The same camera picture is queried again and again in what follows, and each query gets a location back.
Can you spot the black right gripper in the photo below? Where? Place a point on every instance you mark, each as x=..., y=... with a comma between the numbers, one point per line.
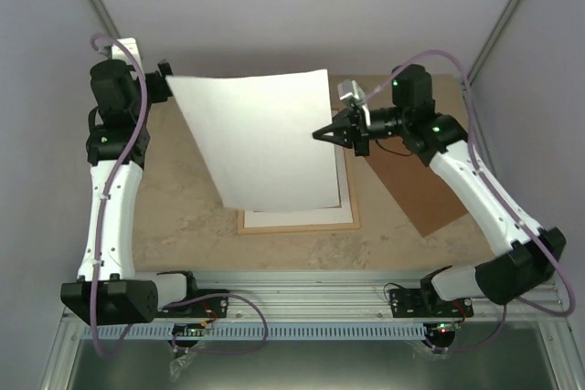
x=337, y=131

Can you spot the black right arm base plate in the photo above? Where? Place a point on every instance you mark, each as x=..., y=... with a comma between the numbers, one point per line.
x=416, y=303

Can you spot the white photo mat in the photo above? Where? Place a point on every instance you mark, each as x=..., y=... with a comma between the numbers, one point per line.
x=297, y=218

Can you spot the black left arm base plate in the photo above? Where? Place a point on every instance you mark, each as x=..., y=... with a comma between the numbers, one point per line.
x=209, y=309

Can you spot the brown backing board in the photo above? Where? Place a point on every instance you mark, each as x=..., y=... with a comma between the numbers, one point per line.
x=395, y=190

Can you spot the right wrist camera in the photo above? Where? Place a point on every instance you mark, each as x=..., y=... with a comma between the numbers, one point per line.
x=349, y=92

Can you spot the light wooden picture frame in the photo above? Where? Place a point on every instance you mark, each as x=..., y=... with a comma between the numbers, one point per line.
x=352, y=198

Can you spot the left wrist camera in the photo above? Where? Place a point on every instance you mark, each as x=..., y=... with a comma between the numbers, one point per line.
x=122, y=48

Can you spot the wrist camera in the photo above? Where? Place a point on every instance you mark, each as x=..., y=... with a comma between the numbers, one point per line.
x=122, y=48
x=349, y=92

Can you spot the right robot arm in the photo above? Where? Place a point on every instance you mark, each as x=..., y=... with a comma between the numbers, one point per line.
x=525, y=252

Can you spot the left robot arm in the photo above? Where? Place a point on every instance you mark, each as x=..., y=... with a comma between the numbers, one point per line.
x=107, y=289

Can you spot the aluminium mounting rail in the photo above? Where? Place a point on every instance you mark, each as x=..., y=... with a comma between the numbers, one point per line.
x=345, y=295

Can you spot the right aluminium corner post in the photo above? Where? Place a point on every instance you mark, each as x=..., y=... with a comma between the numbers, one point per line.
x=501, y=24

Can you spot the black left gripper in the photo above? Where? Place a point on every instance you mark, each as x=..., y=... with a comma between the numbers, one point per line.
x=161, y=93

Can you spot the slotted grey cable duct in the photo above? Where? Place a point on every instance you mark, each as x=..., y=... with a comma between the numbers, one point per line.
x=281, y=331

